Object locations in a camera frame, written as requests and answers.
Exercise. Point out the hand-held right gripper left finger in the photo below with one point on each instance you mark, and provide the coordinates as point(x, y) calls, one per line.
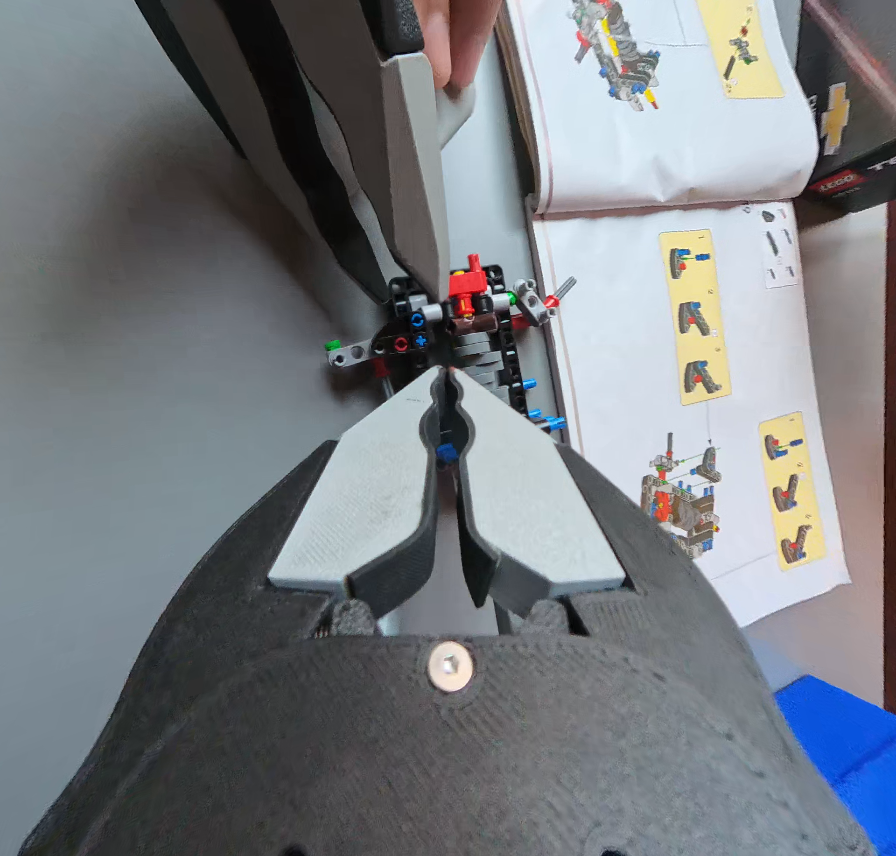
point(357, 506)

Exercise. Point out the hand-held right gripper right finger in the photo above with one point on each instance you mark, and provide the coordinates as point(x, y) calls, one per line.
point(539, 513)

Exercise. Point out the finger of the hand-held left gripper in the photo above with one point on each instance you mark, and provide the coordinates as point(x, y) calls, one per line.
point(210, 44)
point(413, 170)

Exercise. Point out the black frame lego assembly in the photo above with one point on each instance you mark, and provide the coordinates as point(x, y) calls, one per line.
point(467, 285)

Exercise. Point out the open lego instruction booklet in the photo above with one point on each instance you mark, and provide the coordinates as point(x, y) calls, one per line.
point(630, 156)

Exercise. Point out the black lego box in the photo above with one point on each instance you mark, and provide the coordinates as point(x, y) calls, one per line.
point(854, 135)

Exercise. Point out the person's left hand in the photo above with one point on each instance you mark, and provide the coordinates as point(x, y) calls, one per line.
point(465, 16)

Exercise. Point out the blue plastic bin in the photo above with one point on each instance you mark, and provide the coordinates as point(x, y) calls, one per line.
point(847, 751)

